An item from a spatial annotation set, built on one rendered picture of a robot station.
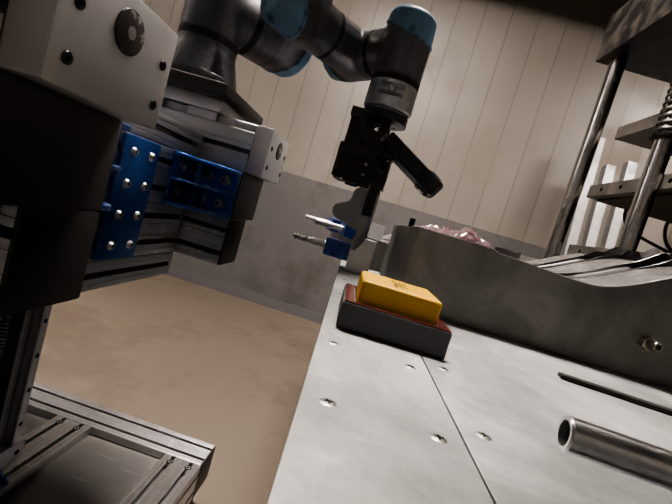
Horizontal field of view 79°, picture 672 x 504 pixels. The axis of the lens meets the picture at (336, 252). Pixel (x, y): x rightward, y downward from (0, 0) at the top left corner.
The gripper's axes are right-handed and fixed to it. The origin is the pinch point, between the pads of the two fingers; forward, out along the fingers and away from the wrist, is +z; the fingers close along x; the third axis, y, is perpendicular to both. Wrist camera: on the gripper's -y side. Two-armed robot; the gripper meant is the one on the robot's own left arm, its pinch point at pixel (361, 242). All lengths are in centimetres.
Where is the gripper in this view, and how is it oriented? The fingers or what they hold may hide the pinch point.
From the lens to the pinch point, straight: 64.9
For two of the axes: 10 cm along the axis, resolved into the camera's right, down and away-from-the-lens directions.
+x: -1.1, 0.5, -9.9
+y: -9.5, -2.9, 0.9
